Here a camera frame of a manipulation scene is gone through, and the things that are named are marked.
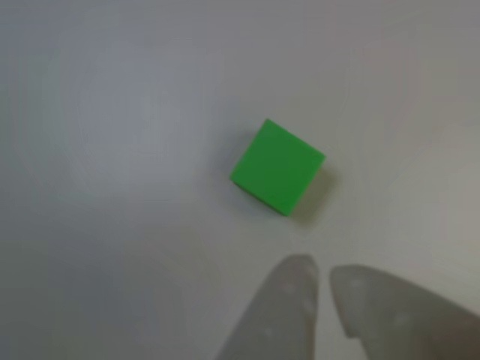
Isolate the green cube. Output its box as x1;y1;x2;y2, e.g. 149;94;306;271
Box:
229;118;326;218

